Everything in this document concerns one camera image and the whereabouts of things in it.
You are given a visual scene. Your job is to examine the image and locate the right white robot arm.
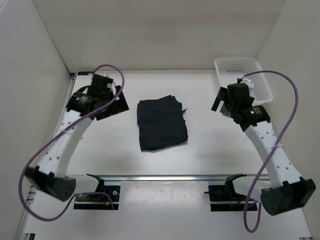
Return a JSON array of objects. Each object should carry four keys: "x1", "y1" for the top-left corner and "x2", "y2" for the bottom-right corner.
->
[{"x1": 211, "y1": 83, "x2": 316, "y2": 216}]

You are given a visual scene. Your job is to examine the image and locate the small blue label sticker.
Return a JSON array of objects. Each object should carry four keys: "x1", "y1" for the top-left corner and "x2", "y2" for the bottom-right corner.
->
[{"x1": 77, "y1": 71, "x2": 93, "y2": 76}]

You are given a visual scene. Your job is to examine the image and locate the white plastic perforated basket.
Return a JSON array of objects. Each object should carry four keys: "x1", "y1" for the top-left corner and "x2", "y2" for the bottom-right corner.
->
[{"x1": 214, "y1": 57, "x2": 274, "y2": 106}]

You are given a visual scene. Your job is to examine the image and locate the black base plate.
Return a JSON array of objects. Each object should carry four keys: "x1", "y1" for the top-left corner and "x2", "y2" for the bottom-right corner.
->
[
  {"x1": 73, "y1": 174, "x2": 121, "y2": 210},
  {"x1": 204, "y1": 173, "x2": 247, "y2": 212}
]

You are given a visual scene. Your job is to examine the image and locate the aluminium frame rail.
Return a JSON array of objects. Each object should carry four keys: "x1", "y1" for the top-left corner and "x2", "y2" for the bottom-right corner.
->
[{"x1": 15, "y1": 72, "x2": 77, "y2": 240}]

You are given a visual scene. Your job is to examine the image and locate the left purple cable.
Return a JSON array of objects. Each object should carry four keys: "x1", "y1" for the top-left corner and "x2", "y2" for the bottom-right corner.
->
[{"x1": 18, "y1": 64, "x2": 125, "y2": 222}]

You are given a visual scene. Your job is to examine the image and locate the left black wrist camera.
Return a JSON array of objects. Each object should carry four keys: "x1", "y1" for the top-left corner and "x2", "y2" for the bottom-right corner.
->
[{"x1": 87, "y1": 74, "x2": 114, "y2": 98}]

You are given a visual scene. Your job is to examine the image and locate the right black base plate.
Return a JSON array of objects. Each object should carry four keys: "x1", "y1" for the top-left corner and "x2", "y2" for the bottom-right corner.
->
[{"x1": 204, "y1": 173, "x2": 247, "y2": 212}]

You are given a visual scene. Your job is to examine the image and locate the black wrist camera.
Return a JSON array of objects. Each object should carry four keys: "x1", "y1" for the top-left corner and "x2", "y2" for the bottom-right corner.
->
[
  {"x1": 227, "y1": 78, "x2": 254, "y2": 109},
  {"x1": 87, "y1": 74, "x2": 114, "y2": 98}
]

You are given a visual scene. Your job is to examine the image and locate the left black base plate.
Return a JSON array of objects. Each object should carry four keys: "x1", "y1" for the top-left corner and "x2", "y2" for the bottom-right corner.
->
[{"x1": 73, "y1": 174, "x2": 121, "y2": 210}]

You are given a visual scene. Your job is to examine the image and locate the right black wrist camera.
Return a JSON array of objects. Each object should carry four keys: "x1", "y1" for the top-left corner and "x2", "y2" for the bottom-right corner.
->
[{"x1": 227, "y1": 78, "x2": 254, "y2": 109}]

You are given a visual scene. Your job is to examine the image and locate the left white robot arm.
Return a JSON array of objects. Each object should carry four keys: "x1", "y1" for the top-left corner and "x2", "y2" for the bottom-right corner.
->
[{"x1": 20, "y1": 83, "x2": 129, "y2": 202}]

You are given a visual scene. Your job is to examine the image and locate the dark navy shorts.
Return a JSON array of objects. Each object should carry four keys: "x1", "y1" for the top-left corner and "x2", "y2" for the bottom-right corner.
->
[{"x1": 137, "y1": 95, "x2": 189, "y2": 151}]

